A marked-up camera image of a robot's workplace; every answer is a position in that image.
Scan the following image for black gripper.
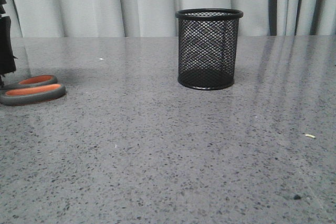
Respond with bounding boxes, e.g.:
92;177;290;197
0;0;16;88

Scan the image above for grey orange handled scissors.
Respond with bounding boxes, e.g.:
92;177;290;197
1;74;66;106

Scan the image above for black mesh pen bucket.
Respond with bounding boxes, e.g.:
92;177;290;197
175;8;243;90

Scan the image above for grey pleated curtain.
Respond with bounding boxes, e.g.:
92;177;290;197
4;0;335;37

